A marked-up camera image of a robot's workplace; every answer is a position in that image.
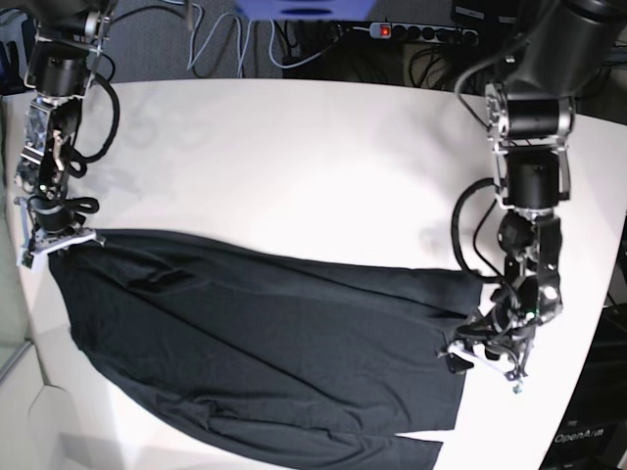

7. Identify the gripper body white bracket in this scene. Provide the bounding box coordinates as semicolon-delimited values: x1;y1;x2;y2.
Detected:
435;303;538;396
14;196;106;270

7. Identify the black long-sleeve T-shirt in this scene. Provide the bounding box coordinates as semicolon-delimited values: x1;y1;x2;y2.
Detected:
49;230;482;469

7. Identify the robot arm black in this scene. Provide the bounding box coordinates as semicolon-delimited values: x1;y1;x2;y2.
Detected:
2;1;121;269
440;1;626;390

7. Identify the black OpenArm equipment case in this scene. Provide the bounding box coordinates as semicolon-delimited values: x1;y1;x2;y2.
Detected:
541;304;626;469

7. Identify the blue box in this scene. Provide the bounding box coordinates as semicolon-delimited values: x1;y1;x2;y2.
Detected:
236;0;375;21

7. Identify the white cable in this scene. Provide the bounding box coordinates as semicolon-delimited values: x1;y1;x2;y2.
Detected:
187;4;339;79

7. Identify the white power strip red switch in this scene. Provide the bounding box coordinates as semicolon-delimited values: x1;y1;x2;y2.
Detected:
365;22;479;47

